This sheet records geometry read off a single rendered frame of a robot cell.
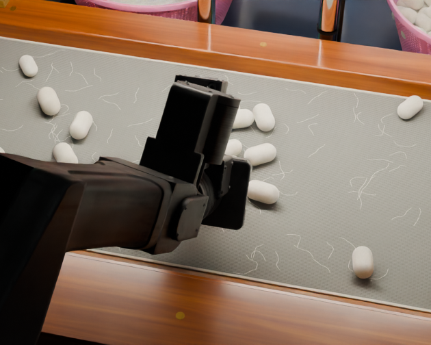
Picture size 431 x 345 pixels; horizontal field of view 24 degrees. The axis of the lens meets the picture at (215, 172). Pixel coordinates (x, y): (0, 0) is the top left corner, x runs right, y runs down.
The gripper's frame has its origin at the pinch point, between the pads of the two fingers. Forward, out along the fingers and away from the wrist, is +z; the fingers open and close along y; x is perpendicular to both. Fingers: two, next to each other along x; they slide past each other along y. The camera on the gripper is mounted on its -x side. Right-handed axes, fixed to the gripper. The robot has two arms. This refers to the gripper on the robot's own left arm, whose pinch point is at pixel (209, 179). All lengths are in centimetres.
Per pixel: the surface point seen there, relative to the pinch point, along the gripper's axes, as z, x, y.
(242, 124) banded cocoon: 8.0, -5.7, -1.6
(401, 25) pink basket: 25.0, -19.6, -17.3
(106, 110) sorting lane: 8.9, -4.9, 14.3
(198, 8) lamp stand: 18.3, -18.1, 7.0
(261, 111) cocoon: 8.6, -7.3, -3.4
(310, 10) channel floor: 37.5, -20.8, -4.9
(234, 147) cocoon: 4.7, -3.3, -1.5
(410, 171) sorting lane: 7.1, -3.4, -20.4
